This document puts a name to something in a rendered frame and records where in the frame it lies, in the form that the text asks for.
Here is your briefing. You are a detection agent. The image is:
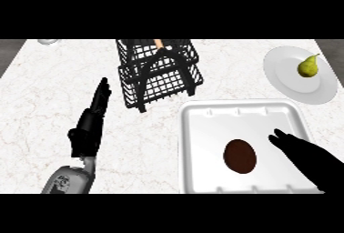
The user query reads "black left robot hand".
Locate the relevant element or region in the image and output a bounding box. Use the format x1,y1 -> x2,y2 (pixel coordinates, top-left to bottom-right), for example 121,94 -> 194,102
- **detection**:
67,76 -> 112,158

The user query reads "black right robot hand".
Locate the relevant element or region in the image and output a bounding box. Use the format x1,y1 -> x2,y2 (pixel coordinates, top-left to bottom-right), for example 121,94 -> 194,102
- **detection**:
267,128 -> 344,194

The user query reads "brown chocolate cupcake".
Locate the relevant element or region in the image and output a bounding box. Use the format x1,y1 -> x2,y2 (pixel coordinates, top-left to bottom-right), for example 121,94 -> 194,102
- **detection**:
221,138 -> 259,175

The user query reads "white rectangular tray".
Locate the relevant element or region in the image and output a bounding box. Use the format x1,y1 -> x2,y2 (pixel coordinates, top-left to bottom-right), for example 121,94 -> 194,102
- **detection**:
178,98 -> 324,195

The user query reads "white round plate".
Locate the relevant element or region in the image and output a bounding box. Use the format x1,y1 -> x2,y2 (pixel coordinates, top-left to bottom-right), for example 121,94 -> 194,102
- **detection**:
261,46 -> 338,106

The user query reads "green pear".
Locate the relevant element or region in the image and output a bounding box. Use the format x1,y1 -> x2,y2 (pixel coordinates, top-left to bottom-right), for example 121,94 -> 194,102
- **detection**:
296,53 -> 321,78

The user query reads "black tiered wire basket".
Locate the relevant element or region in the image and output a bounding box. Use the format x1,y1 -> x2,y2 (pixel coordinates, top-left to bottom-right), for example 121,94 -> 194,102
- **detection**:
113,39 -> 205,114

